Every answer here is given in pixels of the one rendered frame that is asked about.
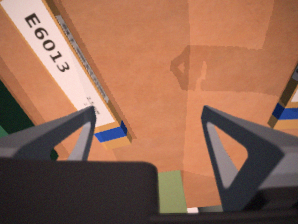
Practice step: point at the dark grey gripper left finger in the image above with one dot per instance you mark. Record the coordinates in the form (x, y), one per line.
(37, 142)

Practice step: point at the brown cardboard pack with white label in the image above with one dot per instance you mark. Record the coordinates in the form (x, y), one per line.
(285, 114)

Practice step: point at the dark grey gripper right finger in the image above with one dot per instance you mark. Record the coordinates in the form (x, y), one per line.
(272, 159)

